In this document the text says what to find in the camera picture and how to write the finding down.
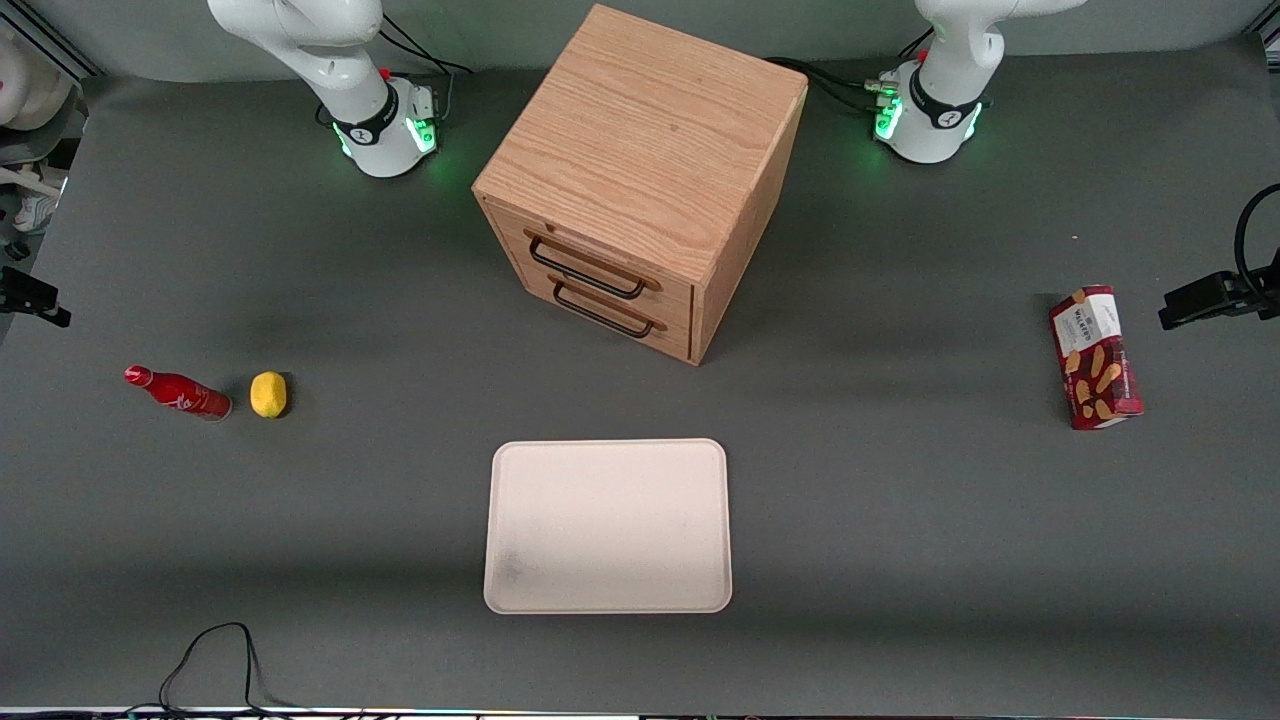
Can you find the yellow lemon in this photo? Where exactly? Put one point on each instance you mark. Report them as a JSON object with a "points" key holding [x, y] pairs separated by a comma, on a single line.
{"points": [[268, 394]]}

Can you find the white sneaker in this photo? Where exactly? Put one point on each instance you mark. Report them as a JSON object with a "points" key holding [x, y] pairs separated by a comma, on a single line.
{"points": [[38, 210]]}

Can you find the oak wooden drawer cabinet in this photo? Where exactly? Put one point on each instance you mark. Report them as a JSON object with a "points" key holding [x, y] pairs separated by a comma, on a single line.
{"points": [[640, 150]]}

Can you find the red shortbread cookie box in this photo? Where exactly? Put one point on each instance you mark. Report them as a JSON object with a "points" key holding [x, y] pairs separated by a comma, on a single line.
{"points": [[1097, 360]]}

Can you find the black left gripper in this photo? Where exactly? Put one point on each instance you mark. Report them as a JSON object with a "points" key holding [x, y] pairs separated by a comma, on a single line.
{"points": [[1213, 295]]}

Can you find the cream rectangular plastic tray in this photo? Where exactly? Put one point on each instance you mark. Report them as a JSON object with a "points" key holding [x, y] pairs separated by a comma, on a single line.
{"points": [[610, 525]]}

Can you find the red coke bottle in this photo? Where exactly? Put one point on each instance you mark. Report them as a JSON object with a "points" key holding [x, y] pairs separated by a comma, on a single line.
{"points": [[185, 394]]}

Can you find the aluminium frame rail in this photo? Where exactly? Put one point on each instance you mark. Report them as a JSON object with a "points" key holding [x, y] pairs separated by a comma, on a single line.
{"points": [[60, 45], [1268, 40]]}

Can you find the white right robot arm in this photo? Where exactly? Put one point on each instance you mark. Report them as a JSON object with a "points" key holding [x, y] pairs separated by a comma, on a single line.
{"points": [[345, 90]]}

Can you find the wooden drawer front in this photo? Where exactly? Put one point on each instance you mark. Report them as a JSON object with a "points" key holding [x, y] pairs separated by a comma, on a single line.
{"points": [[680, 300], [680, 345]]}

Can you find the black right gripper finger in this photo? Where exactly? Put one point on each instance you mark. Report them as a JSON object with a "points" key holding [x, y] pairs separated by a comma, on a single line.
{"points": [[30, 295]]}

